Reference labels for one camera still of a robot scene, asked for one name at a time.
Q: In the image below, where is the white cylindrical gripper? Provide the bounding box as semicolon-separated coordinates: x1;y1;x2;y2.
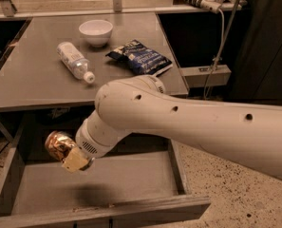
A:
62;110;131;173

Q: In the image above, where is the crushed orange soda can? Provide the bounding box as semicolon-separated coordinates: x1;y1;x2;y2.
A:
45;131;77;162

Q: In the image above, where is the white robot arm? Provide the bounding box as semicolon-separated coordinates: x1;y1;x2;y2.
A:
63;75;282;180

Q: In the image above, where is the open grey drawer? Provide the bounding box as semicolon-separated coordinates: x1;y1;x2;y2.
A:
0;114;211;228

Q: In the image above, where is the grey counter cabinet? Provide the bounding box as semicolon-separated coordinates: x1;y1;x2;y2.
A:
0;11;190;114

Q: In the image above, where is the clear plastic water bottle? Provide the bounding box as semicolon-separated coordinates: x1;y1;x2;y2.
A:
57;42;95;85

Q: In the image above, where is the blue chip bag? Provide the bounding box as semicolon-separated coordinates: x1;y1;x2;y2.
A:
107;40;173;76

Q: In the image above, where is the white ceramic bowl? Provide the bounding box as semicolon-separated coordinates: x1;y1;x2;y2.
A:
79;20;113;48

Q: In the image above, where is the grey metal bracket box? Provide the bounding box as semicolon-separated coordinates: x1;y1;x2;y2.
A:
181;65;231;88

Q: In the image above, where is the white power cable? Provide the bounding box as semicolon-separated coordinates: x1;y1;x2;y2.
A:
202;8;226;102

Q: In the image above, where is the metal shelf rail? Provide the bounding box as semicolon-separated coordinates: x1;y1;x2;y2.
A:
0;0;234;20

